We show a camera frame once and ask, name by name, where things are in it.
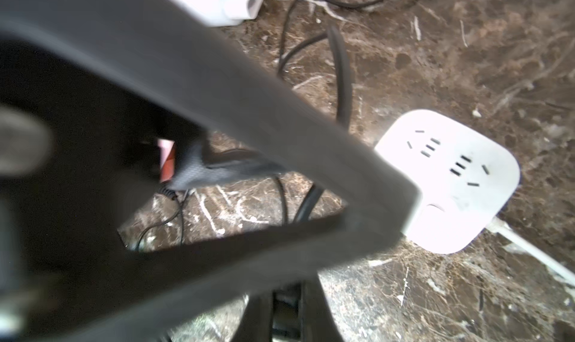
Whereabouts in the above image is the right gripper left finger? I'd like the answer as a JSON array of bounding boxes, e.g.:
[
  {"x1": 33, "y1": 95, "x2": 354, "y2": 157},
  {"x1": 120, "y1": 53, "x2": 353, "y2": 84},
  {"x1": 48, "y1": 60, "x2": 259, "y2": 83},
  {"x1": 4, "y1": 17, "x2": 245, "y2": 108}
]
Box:
[{"x1": 1, "y1": 0, "x2": 420, "y2": 341}]

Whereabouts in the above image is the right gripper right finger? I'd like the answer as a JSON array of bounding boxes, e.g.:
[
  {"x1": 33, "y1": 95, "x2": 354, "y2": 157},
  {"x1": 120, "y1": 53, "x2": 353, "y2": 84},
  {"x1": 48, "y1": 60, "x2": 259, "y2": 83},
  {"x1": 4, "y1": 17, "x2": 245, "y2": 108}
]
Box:
[{"x1": 232, "y1": 275, "x2": 343, "y2": 341}]

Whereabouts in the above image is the white dryer black cable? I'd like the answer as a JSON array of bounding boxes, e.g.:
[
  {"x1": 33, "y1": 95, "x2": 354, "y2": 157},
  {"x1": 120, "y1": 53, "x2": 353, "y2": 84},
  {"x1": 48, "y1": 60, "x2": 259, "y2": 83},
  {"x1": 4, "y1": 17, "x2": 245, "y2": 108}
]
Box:
[{"x1": 276, "y1": 0, "x2": 416, "y2": 80}]

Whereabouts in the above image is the green dryer black cable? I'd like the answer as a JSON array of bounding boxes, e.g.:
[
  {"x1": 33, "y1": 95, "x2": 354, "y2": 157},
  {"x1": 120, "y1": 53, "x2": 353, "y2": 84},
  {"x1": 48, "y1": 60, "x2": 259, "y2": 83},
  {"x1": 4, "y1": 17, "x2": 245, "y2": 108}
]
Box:
[{"x1": 170, "y1": 24, "x2": 354, "y2": 224}]

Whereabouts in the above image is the white hair dryer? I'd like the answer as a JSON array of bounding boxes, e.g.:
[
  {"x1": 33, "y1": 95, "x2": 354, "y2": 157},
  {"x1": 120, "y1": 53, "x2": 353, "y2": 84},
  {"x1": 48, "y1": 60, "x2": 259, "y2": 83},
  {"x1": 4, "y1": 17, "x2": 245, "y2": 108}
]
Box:
[{"x1": 163, "y1": 0, "x2": 271, "y2": 27}]

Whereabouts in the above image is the white power strip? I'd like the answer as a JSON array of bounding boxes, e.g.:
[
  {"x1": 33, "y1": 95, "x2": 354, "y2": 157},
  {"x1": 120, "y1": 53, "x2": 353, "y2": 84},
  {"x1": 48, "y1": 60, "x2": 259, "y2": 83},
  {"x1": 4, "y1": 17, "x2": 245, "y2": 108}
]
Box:
[{"x1": 374, "y1": 110, "x2": 520, "y2": 254}]

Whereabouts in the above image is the pink dryer black cable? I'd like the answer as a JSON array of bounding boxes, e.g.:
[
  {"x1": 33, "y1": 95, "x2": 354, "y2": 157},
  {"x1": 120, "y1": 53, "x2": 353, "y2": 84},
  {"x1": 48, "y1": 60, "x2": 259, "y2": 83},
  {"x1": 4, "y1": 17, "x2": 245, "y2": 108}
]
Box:
[{"x1": 134, "y1": 184, "x2": 288, "y2": 253}]

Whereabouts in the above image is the white power strip cable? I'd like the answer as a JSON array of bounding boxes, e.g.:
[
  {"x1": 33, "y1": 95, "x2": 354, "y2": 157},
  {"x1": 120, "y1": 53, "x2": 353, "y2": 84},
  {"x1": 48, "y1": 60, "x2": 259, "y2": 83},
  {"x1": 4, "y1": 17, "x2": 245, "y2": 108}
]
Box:
[{"x1": 486, "y1": 215, "x2": 575, "y2": 289}]

